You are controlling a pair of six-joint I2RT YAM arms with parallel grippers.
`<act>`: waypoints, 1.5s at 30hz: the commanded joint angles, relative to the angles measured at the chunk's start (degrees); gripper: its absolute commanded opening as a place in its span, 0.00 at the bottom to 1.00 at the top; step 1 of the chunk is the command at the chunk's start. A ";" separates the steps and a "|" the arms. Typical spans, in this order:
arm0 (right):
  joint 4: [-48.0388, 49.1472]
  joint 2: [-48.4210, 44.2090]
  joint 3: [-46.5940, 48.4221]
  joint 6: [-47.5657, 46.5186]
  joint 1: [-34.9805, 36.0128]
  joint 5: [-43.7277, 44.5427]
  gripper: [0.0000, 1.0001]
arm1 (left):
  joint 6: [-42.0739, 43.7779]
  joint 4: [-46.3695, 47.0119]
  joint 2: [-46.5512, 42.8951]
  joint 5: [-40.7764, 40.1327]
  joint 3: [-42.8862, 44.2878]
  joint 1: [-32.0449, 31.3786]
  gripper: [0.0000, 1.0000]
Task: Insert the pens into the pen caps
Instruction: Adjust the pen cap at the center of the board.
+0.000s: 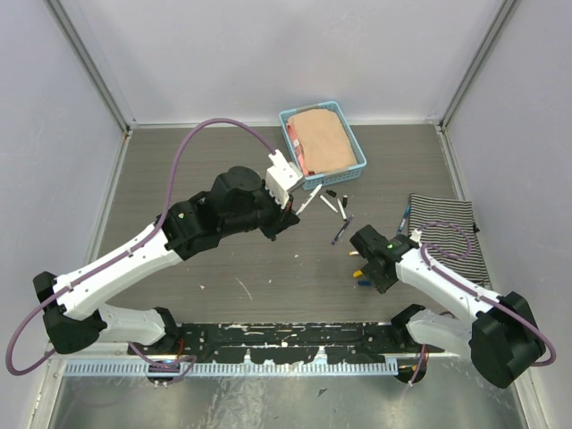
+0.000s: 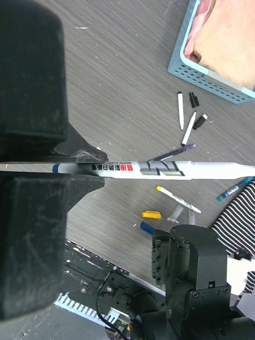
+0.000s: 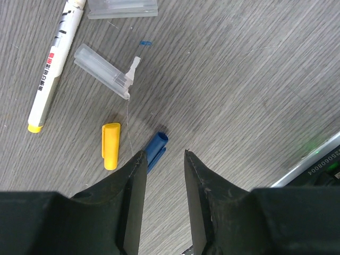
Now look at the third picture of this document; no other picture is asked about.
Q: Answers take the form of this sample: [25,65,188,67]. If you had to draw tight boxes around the blue pen cap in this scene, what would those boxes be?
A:
[145,132,168,174]

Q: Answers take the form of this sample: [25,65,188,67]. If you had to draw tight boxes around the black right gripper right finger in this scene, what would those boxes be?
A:
[184,151,339,254]

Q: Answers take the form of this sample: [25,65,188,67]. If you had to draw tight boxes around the yellow pen cap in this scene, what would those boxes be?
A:
[101,123,121,171]

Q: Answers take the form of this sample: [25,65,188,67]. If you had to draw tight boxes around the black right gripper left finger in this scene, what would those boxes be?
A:
[1,151,148,254]

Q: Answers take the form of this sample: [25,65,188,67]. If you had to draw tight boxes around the white marker with yellow end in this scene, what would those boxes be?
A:
[28,1,86,133]

